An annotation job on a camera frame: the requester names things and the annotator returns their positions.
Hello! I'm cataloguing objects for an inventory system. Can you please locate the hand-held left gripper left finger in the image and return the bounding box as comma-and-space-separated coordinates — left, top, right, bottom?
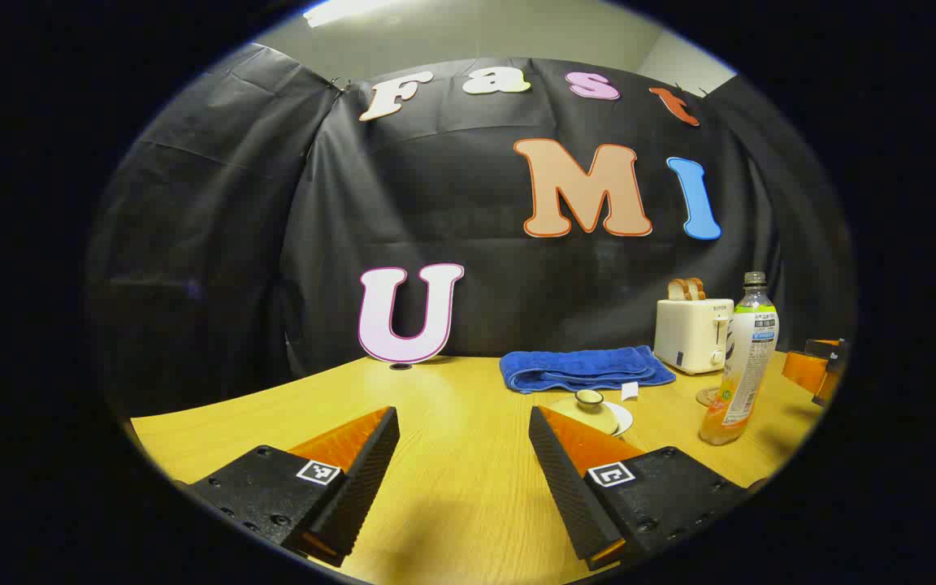
188, 405, 401, 568

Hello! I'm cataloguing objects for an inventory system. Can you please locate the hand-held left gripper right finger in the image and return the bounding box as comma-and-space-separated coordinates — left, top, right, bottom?
528, 405, 753, 571

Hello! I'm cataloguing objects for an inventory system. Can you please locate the clear water bottle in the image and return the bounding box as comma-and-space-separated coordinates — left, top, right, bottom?
699, 271, 780, 446

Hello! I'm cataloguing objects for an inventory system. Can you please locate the cream teacup lid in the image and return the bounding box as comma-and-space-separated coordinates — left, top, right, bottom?
553, 388, 620, 436

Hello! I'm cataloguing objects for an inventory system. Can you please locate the cream ceramic teacup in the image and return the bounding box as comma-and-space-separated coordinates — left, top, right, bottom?
551, 396, 635, 438

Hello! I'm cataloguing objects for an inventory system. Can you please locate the white toaster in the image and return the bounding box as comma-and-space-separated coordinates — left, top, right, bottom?
653, 297, 735, 375

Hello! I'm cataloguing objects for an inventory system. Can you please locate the blue folded towel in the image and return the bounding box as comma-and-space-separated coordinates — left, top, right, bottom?
499, 345, 678, 402

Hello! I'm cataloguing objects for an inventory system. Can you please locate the black backdrop cloth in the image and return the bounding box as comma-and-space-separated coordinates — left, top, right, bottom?
86, 42, 857, 419

